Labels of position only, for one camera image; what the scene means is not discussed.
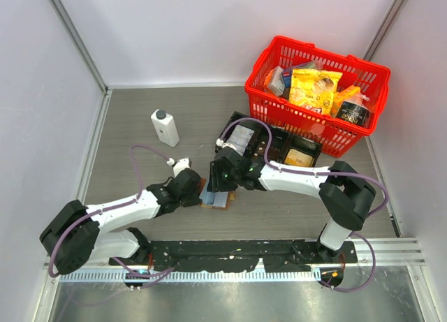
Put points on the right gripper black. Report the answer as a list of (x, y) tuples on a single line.
[(216, 184)]

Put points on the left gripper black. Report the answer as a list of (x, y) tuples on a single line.
[(194, 200)]

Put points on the brown leather card holder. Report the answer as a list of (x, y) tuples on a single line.
[(204, 185)]

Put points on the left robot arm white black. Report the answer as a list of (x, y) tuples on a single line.
[(80, 233)]

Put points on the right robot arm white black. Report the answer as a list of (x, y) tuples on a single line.
[(346, 195)]

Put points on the white cards stack in tray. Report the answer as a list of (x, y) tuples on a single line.
[(239, 137)]

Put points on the brown cards stack in tray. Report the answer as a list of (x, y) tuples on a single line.
[(273, 153)]

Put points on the yellow cards stack in tray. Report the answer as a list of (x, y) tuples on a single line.
[(295, 157)]

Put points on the white bottle grey cap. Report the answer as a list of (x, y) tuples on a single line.
[(164, 125)]

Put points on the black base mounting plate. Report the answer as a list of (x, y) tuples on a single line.
[(235, 256)]

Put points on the black compartment tray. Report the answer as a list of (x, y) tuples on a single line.
[(273, 135)]

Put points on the grey carton box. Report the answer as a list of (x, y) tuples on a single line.
[(274, 83)]

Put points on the red plastic shopping basket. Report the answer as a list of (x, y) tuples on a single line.
[(335, 135)]

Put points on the yellow snack bag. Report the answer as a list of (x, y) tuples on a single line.
[(314, 90)]

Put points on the orange snack packet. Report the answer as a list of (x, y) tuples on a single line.
[(341, 96)]

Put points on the black round can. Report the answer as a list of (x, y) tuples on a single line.
[(354, 114)]

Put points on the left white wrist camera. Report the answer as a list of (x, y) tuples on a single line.
[(179, 165)]

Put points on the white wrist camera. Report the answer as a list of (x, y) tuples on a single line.
[(179, 165), (220, 144)]

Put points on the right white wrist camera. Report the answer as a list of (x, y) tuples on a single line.
[(220, 144)]

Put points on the white slotted cable duct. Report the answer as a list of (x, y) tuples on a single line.
[(257, 275)]

